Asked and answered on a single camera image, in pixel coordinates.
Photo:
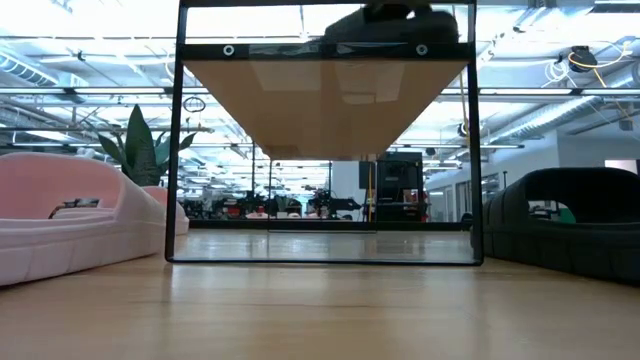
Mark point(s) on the black equipment cabinet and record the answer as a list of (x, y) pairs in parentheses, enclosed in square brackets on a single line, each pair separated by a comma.
[(395, 180)]

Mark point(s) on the green snake plant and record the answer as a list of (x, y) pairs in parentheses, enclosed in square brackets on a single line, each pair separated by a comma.
[(139, 150)]

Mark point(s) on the black foam slide sandal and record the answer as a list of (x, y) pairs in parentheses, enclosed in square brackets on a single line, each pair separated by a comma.
[(550, 250)]

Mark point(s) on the silver ceiling air duct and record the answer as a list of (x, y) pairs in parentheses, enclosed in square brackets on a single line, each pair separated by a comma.
[(550, 117)]

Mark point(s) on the black background robot arm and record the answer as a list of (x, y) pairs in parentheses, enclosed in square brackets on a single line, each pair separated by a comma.
[(340, 204)]

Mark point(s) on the black frame wooden shelf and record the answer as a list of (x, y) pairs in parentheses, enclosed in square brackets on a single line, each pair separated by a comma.
[(325, 115)]

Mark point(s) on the green low panel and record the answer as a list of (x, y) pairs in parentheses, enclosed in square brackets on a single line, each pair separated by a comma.
[(567, 216)]

